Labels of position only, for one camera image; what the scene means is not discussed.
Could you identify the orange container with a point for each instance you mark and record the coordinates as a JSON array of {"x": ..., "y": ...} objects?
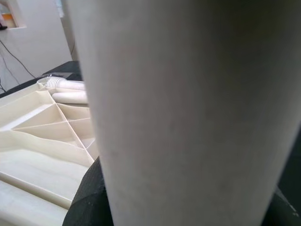
[{"x": 9, "y": 20}]

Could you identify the black tablecloth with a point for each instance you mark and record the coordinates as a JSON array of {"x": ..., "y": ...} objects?
[{"x": 61, "y": 68}]

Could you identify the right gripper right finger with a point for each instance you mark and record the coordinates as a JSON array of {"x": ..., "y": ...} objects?
[{"x": 289, "y": 216}]

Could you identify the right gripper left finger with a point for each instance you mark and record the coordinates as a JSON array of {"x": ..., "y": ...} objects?
[{"x": 91, "y": 200}]

